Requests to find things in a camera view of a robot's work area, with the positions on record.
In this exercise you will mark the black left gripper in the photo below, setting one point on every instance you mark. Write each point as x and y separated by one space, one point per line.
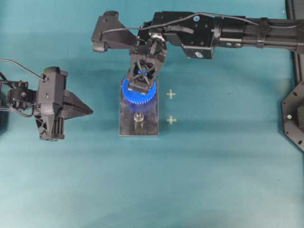
51 97

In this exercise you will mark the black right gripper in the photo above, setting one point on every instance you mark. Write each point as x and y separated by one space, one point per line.
148 53

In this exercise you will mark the blue large plastic gear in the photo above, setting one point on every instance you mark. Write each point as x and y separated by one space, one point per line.
135 97

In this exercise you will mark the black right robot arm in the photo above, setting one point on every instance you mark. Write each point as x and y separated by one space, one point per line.
197 34

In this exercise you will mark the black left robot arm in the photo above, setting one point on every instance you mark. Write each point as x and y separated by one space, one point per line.
21 99

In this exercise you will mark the metal base plate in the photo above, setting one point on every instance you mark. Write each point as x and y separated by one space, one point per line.
151 117

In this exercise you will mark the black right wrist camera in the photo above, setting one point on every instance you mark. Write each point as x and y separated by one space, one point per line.
110 33

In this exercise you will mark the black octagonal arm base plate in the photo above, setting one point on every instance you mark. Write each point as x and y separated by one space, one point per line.
293 116

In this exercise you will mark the black aluminium frame rail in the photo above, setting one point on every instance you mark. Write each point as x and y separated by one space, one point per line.
295 11

